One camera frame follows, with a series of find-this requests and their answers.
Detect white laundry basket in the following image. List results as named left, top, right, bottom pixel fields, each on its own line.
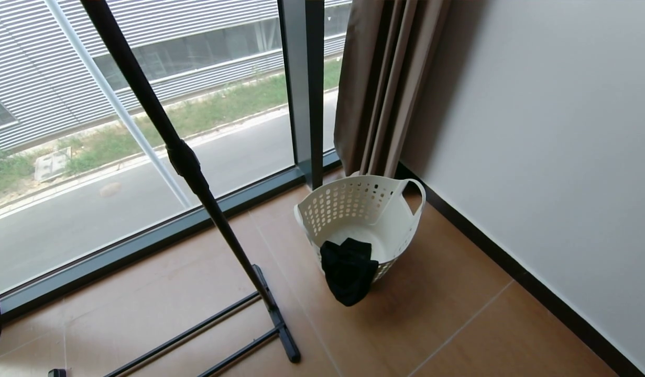
left=293, top=174, right=427, bottom=286

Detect black clothes rack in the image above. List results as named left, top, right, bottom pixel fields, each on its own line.
left=49, top=0, right=302, bottom=377

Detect window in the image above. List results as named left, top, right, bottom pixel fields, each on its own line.
left=0, top=0, right=352, bottom=321

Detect brown curtain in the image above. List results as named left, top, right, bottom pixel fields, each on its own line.
left=334, top=0, right=451, bottom=179

